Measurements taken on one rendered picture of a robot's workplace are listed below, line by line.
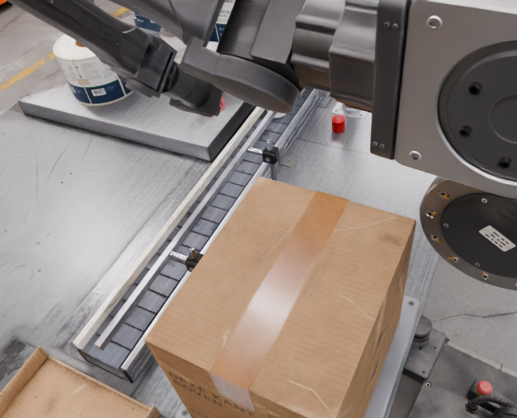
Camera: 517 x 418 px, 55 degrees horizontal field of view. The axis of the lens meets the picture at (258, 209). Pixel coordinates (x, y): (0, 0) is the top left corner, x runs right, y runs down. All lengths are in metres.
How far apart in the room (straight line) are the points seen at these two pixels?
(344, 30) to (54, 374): 0.82
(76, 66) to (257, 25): 1.06
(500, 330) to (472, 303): 0.13
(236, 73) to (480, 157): 0.18
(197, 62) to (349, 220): 0.36
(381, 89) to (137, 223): 0.89
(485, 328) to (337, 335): 1.39
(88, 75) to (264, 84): 1.07
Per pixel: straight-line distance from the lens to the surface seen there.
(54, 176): 1.38
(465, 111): 0.32
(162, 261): 0.89
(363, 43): 0.33
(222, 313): 0.61
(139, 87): 0.78
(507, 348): 1.92
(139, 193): 1.22
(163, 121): 1.33
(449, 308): 1.95
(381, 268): 0.63
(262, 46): 0.37
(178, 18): 0.40
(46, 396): 0.99
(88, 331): 0.92
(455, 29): 0.29
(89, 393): 0.96
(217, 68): 0.39
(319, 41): 0.35
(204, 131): 1.26
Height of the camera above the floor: 1.63
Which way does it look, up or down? 47 degrees down
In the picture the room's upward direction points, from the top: 11 degrees counter-clockwise
